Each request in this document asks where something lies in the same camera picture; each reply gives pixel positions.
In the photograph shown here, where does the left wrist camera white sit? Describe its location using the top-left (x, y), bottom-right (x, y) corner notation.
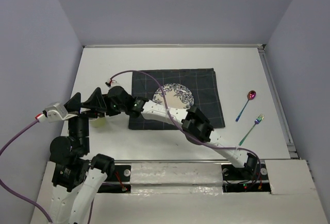
top-left (35, 102), bottom-right (77, 123)

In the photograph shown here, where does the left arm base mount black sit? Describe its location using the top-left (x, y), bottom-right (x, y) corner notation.
top-left (98, 164), bottom-right (131, 194)

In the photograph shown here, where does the blue floral ceramic plate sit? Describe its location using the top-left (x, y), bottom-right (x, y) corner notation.
top-left (152, 83), bottom-right (194, 109)

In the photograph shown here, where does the dark grey checked cloth placemat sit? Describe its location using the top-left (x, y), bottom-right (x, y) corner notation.
top-left (131, 68), bottom-right (225, 128)

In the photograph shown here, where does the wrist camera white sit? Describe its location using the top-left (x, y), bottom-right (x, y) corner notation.
top-left (35, 102), bottom-right (77, 123)
top-left (105, 79), bottom-right (122, 89)

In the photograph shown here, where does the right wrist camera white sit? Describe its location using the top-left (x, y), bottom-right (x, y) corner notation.
top-left (105, 79), bottom-right (122, 89)

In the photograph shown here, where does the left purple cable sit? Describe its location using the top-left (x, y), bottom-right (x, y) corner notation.
top-left (0, 119), bottom-right (92, 224)

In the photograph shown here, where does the iridescent fork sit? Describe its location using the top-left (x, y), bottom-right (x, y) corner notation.
top-left (238, 114), bottom-right (265, 146)

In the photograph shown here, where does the iridescent spoon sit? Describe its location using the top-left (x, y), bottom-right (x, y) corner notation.
top-left (235, 90), bottom-right (257, 122)

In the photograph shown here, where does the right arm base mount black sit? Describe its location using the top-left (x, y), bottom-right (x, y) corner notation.
top-left (221, 163), bottom-right (271, 193)

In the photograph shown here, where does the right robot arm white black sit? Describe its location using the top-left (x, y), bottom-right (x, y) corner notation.
top-left (104, 83), bottom-right (259, 179)

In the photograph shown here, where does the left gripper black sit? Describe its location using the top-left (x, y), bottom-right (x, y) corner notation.
top-left (65, 85), bottom-right (107, 152)

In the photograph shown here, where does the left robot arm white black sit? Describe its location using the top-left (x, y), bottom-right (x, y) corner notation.
top-left (45, 88), bottom-right (114, 223)

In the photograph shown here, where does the pale yellow mug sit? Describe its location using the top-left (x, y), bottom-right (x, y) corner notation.
top-left (90, 117), bottom-right (107, 128)

